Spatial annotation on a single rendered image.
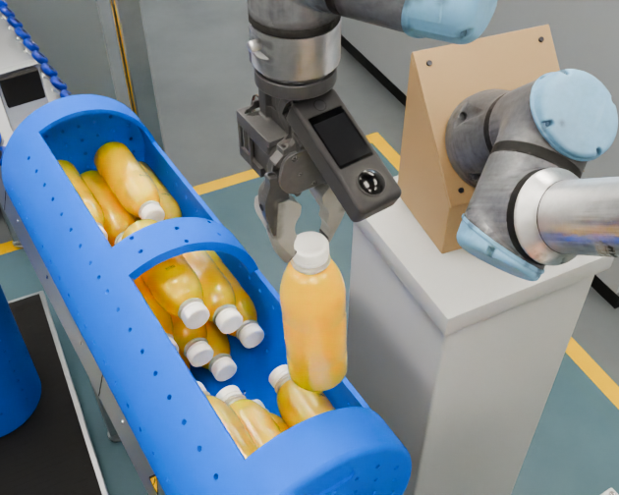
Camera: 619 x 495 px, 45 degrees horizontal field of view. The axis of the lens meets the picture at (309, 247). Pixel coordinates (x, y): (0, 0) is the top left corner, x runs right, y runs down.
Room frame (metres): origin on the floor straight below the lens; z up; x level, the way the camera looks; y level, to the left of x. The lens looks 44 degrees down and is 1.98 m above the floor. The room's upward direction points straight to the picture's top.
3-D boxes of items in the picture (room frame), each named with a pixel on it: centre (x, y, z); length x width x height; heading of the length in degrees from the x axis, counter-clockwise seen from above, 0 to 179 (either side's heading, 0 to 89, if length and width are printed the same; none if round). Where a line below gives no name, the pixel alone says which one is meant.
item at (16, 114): (1.51, 0.67, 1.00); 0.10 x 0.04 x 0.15; 122
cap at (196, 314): (0.71, 0.17, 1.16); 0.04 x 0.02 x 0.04; 122
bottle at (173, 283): (0.80, 0.22, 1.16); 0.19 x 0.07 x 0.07; 32
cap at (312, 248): (0.55, 0.00, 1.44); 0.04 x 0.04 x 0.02
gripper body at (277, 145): (0.57, 0.02, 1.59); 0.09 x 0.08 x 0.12; 32
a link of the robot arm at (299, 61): (0.56, 0.01, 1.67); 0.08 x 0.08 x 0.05
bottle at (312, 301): (0.55, -0.01, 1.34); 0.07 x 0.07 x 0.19
